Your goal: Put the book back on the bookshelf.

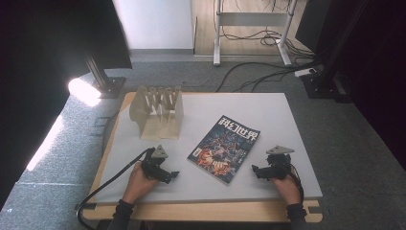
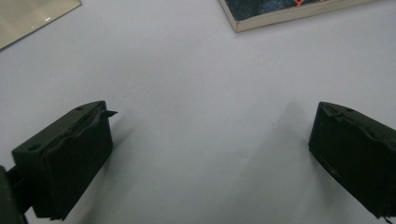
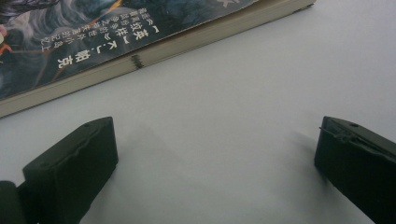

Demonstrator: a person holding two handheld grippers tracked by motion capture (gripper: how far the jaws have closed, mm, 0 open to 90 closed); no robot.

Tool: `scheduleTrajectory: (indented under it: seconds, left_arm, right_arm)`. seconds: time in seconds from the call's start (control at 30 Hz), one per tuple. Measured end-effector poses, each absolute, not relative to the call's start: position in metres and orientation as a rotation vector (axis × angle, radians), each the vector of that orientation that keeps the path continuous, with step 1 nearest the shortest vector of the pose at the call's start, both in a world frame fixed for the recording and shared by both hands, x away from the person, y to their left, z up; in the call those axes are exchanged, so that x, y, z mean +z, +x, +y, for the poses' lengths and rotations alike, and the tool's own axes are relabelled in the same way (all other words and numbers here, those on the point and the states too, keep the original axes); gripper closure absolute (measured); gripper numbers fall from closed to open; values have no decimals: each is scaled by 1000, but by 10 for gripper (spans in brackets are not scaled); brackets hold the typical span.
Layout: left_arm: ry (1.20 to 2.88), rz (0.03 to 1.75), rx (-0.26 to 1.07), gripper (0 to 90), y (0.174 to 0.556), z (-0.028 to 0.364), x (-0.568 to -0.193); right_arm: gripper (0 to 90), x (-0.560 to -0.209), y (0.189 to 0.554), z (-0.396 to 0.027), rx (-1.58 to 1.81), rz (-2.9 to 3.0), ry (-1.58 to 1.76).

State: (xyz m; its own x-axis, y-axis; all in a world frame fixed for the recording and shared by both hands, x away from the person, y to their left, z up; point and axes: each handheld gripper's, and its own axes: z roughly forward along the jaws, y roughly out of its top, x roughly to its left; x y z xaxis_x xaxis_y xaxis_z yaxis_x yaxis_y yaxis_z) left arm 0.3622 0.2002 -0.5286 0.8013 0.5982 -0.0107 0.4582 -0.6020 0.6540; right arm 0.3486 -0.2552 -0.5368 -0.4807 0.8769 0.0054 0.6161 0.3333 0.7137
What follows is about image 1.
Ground person's right hand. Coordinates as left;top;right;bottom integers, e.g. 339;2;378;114
270;173;303;206

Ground black floor cables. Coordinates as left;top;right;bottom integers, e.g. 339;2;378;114
214;0;324;94

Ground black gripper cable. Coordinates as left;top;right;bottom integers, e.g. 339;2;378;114
76;147;155;230
286;162;305;205

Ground person's left hand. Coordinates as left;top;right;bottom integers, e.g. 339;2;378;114
122;161;160;205

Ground colourful illustrated magazine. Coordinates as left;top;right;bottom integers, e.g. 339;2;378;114
186;114;261;186

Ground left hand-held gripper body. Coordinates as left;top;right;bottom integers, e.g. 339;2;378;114
141;144;172;184

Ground white table board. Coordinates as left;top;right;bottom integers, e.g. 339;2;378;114
94;92;324;205

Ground black curtain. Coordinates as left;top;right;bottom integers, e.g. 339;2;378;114
295;0;406;172
0;0;133;212

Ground white power strip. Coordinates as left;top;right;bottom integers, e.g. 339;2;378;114
294;67;318;78

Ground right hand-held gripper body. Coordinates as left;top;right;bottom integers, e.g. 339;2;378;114
259;145;296;180

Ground black metal stand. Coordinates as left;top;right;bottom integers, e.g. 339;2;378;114
83;53;127;100
300;0;372;101

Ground white metal desk frame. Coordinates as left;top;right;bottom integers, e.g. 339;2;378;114
213;0;301;67

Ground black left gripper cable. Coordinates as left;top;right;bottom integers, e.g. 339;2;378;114
76;147;155;230

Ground beige wooden file rack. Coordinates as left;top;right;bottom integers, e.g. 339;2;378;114
128;84;185;141

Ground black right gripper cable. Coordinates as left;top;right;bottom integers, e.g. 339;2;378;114
286;162;305;205

